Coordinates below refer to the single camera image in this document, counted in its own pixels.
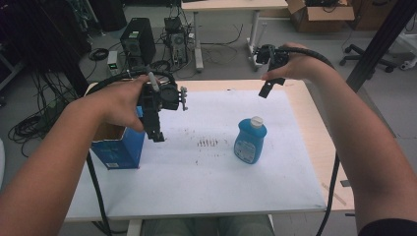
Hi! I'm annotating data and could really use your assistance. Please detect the blue cardboard box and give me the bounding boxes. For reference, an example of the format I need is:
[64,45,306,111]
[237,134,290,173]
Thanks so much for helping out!
[90,105,147,171]

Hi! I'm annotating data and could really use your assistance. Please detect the black office chair base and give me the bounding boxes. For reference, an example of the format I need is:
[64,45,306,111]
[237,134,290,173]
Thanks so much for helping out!
[338,43,398,74]

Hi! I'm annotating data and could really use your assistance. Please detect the black sleeve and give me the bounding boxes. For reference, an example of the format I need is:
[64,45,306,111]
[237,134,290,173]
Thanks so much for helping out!
[357,217,417,236]

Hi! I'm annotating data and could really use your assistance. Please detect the white table mat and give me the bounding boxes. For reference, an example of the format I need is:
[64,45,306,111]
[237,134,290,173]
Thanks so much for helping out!
[65,89,328,221]

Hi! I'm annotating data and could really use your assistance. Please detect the black metal stand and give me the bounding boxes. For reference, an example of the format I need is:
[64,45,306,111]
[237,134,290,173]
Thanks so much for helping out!
[345,0,417,93]

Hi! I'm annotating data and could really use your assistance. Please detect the person's left hand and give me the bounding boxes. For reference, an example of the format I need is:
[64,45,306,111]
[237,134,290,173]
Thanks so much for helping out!
[83,75,151,133]

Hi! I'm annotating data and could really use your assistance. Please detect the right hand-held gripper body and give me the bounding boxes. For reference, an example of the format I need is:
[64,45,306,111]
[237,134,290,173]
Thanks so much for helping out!
[255,43,291,72]

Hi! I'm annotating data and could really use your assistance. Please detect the white background table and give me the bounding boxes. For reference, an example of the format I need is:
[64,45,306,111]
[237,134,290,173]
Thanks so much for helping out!
[181,0,289,74]

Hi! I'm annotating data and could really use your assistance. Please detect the right hand-held gripper cable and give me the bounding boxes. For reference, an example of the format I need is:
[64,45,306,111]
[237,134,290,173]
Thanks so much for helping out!
[281,45,341,236]

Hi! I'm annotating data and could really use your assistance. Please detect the coil of black cables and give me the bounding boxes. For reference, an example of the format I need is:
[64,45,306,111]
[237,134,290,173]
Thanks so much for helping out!
[7,97,71,159]

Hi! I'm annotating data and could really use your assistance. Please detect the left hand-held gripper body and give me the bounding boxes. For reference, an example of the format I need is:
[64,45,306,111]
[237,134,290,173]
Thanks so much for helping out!
[137,67,190,114]

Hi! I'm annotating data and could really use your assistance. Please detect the hand-held gripper cable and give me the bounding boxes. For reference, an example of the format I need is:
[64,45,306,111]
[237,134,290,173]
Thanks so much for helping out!
[84,66,179,236]
[281,45,341,236]

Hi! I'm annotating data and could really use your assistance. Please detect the black curtain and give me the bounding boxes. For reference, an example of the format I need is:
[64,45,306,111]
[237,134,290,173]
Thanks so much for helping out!
[0,0,90,96]

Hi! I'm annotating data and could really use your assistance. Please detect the black computer tower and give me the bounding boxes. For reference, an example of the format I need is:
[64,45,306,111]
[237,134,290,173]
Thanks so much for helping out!
[119,17,157,72]

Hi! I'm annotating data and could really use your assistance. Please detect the person's right hand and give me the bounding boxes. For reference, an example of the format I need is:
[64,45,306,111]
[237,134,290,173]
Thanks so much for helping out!
[261,41,329,83]

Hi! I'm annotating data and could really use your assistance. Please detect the small white power device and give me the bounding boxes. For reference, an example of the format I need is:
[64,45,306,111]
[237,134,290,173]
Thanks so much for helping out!
[106,50,119,75]

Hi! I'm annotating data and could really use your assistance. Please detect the left hand-held gripper cable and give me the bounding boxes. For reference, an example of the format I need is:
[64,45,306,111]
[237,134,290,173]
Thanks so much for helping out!
[84,66,179,236]

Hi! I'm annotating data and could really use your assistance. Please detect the open-sided computer tower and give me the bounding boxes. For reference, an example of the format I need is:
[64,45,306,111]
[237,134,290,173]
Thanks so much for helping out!
[163,17,190,67]

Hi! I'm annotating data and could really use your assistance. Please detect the open brown cardboard box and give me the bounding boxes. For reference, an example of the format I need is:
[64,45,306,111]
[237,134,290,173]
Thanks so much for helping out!
[286,0,356,33]

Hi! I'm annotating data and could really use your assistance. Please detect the blue bottle with white cap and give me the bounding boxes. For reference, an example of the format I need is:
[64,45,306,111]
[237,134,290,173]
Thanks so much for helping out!
[233,116,268,165]

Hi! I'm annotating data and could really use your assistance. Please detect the black floor cable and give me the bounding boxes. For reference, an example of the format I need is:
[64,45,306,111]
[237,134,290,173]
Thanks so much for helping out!
[200,24,246,65]

